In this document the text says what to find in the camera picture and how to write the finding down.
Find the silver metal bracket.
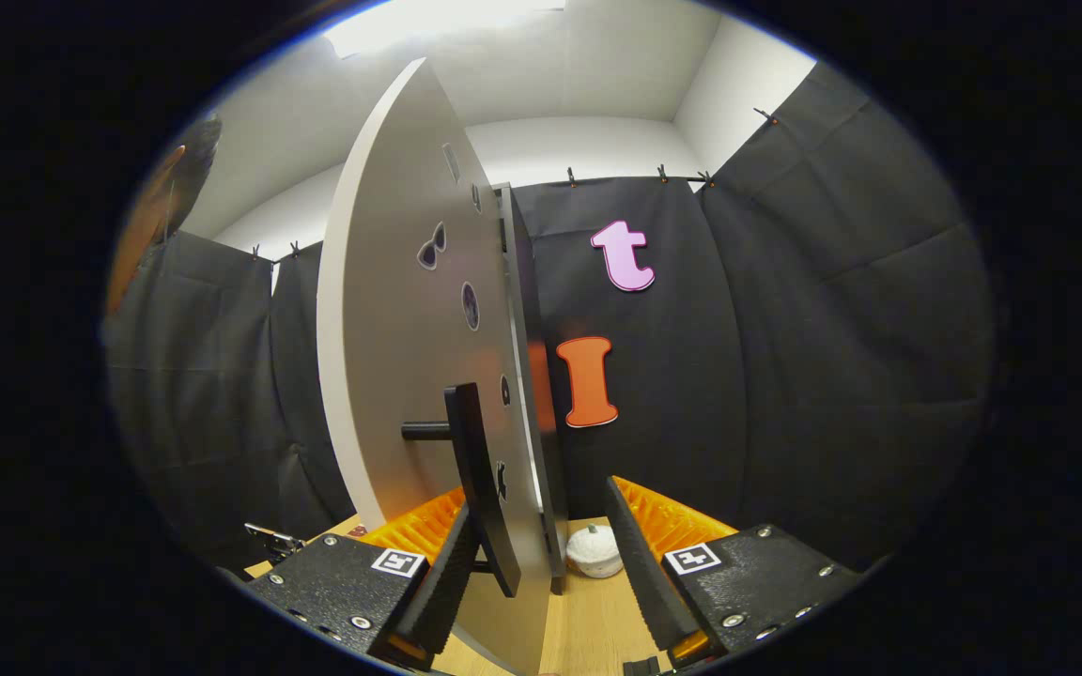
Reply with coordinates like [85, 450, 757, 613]
[243, 522, 305, 564]

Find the black cabinet door handle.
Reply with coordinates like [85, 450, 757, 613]
[401, 382, 521, 598]

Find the dark grey cabinet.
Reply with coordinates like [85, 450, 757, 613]
[497, 183, 568, 594]

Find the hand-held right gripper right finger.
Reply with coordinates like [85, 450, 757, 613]
[605, 475, 866, 669]

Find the black backdrop cloth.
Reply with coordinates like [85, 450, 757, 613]
[104, 61, 997, 574]

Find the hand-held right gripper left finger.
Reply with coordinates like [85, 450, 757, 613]
[246, 485, 483, 669]

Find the white round object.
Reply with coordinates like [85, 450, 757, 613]
[566, 524, 625, 579]

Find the beige cabinet door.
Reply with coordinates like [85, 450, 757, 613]
[316, 56, 561, 676]

